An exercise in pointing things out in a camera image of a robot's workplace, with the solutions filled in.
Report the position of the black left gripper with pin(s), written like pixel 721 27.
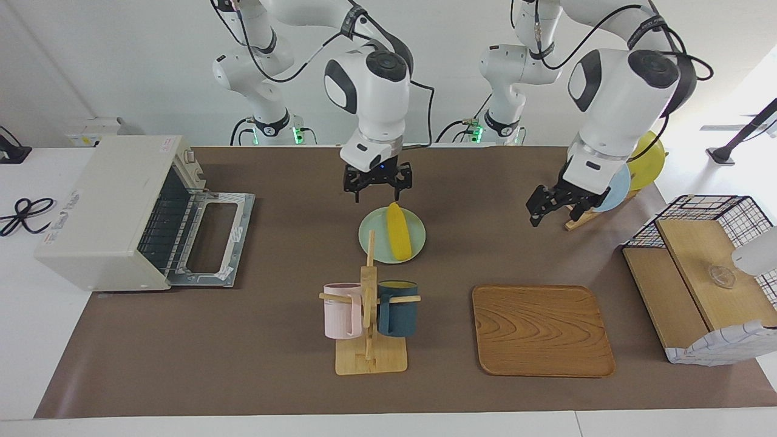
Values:
pixel 573 191

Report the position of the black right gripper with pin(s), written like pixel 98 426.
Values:
pixel 379 176

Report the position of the mint green plate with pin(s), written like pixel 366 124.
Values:
pixel 373 233

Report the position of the yellow corn cob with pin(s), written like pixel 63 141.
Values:
pixel 399 233

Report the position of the glass toaster oven door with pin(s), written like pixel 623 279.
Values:
pixel 240 243

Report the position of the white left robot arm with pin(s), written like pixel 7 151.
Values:
pixel 619 91

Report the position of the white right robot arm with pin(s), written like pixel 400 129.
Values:
pixel 370 91

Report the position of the beige toaster oven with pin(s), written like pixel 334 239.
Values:
pixel 91 206

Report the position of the light blue plate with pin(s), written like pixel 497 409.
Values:
pixel 618 188

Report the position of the yellow plate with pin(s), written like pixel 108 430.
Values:
pixel 649 161

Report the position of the brown wooden tray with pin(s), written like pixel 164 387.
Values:
pixel 540 334

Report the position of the dark blue mug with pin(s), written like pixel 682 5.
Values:
pixel 397 315

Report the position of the pink mug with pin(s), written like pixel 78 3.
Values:
pixel 340 315

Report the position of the wooden shelf unit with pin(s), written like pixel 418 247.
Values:
pixel 698 261

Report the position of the wooden mug tree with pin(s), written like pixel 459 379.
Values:
pixel 370 358

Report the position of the small clear glass dish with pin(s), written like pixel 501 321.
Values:
pixel 722 277

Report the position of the brown table mat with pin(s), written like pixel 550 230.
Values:
pixel 273 340

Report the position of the black stand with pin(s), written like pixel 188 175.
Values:
pixel 743 130

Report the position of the blurred white object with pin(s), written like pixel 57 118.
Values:
pixel 759 255

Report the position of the white checked cloth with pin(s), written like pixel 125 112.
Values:
pixel 728 346

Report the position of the white power box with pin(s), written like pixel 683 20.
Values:
pixel 91 130

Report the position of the black desk device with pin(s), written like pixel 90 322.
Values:
pixel 12 155

